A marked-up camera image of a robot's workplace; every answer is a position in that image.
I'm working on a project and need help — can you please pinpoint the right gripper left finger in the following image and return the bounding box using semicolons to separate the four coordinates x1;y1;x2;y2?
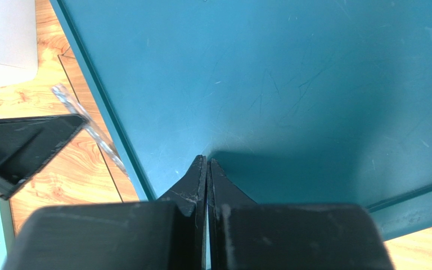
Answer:
3;155;207;269

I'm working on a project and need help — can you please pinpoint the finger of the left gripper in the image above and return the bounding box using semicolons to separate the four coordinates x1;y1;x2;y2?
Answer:
0;114;87;200

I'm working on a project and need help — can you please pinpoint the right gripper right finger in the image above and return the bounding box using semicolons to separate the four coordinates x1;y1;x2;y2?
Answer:
206;159;394;269

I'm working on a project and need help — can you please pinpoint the clear drawer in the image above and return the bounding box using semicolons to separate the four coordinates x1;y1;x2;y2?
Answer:
52;48;139;202

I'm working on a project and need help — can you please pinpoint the white three-drawer organizer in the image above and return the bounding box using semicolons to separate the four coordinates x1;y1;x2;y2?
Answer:
0;0;38;87

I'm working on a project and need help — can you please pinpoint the teal drawer cabinet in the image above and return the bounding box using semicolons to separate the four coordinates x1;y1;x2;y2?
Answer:
51;1;432;239

